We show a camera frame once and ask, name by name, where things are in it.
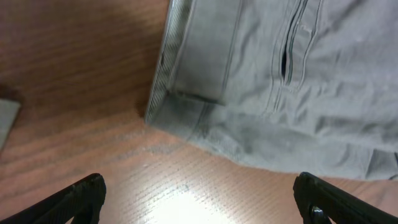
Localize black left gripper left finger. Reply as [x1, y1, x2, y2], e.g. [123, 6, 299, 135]
[1, 173, 106, 224]

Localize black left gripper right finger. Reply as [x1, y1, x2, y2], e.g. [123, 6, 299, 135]
[293, 172, 397, 224]

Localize grey shorts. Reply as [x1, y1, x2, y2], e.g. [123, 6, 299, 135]
[145, 0, 397, 180]

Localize folded khaki shorts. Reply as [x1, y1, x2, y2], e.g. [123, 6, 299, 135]
[0, 99, 21, 149]

